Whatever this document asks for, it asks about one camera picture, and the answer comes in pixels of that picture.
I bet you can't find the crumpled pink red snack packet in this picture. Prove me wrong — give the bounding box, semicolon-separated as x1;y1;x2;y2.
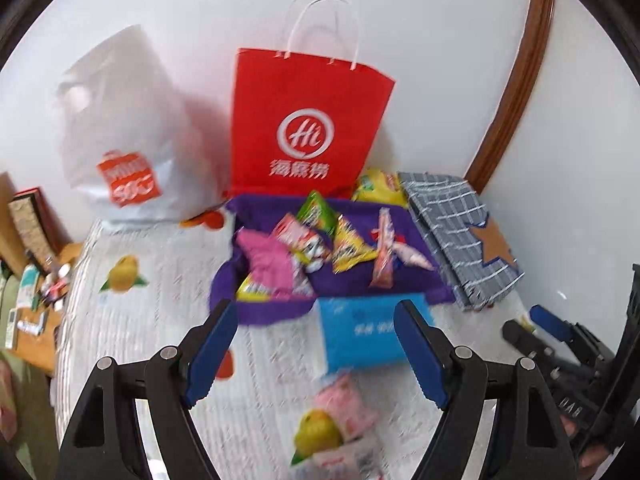
271;211;332;273

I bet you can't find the white plastic shopping bag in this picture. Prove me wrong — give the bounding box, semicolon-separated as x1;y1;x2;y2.
57;25;233;226

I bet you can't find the white red label snack packet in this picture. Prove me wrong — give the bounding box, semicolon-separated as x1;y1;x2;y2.
299;432;388;480

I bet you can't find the yellow snack bag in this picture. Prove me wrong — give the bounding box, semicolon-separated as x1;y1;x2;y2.
351;168;410;207

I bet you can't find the wooden side table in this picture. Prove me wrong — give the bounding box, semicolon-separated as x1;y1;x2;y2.
0;242;86;376

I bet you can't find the green triangular snack packet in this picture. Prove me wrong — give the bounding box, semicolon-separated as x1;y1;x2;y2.
296;190;342;238

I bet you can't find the teal small box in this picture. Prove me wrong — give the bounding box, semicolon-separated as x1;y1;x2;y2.
19;264;40;308

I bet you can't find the long red stick snack packet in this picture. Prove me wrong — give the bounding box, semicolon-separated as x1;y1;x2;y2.
369;206;397;289

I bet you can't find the white remote control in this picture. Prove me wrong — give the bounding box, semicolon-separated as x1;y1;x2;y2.
6;309;22;351

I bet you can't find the red paper shopping bag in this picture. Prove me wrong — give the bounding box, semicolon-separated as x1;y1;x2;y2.
229;0;397;198

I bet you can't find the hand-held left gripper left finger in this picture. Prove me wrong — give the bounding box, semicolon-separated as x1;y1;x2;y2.
57;297;240;480

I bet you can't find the brown wooden door frame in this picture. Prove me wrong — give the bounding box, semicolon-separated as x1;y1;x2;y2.
465;0;558;193

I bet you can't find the fruit print tablecloth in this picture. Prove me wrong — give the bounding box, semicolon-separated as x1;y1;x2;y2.
52;210;551;480

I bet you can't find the yellow barcode snack packet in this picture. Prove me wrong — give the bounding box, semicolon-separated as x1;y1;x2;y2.
236;274;273;303

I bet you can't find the person's right hand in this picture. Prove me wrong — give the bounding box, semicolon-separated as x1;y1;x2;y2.
561;412;618;470

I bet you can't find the yellow triangular snack packet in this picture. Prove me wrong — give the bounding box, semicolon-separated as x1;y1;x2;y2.
331;214;379;275

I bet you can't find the grey checked star pouch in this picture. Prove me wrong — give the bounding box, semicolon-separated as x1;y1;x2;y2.
398;171;525;311

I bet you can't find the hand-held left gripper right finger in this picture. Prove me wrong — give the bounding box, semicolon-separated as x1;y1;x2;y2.
393;299;576;480

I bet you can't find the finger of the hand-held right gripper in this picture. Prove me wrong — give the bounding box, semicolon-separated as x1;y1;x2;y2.
529;304;608;356
501;319;588;386

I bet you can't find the magenta snack packet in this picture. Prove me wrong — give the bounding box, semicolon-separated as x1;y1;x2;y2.
235;228;316;297

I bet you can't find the purple towel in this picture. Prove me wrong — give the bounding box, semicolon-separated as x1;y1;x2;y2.
209;192;457;328

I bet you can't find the blue tissue pack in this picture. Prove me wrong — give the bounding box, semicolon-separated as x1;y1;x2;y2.
318;294;436;373

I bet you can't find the brown patterned box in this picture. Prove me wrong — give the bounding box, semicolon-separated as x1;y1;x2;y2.
7;186;68;273

